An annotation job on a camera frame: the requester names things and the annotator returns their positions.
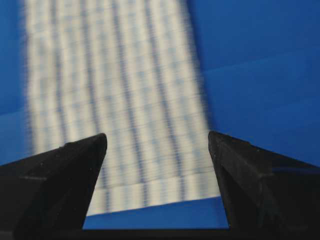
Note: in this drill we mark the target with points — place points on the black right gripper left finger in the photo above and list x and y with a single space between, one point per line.
50 191

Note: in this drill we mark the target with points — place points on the blue table cloth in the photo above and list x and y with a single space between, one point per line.
259 61

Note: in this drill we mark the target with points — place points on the white blue-striped towel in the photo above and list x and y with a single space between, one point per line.
128 69

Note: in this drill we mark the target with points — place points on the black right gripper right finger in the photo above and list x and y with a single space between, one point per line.
266 193

